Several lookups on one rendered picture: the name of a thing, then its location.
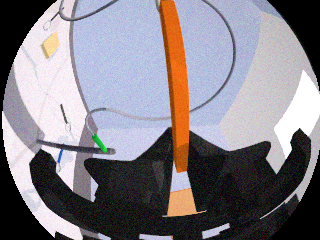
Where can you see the tan rectangular block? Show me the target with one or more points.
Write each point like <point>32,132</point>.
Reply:
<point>50,45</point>

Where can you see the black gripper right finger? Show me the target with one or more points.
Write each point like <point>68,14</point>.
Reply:
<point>209,164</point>

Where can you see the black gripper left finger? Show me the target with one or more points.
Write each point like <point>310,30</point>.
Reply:
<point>152,171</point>

